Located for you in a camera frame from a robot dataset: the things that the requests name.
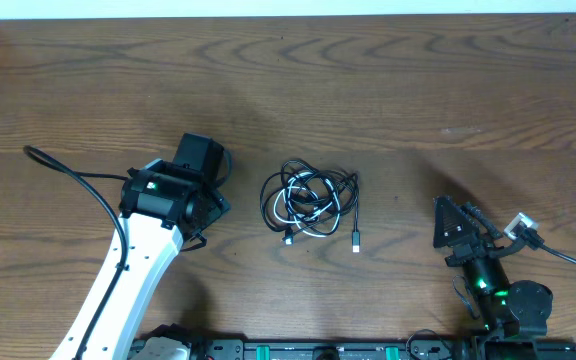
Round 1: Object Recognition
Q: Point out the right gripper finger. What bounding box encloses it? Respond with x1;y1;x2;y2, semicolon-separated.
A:
462;202;503;240
433;196;479;248

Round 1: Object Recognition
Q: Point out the black USB cable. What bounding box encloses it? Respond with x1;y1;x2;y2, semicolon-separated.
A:
259;158;362;254

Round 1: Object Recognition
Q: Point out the white USB cable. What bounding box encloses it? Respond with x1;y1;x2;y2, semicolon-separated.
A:
272;170;342;239

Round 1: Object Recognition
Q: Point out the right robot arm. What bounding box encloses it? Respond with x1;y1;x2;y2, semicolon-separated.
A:
433;196;553;359

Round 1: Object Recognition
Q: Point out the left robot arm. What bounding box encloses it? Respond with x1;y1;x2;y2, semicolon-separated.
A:
52;133;232;359

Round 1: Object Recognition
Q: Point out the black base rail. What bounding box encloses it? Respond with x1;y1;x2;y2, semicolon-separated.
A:
127;324;576;360

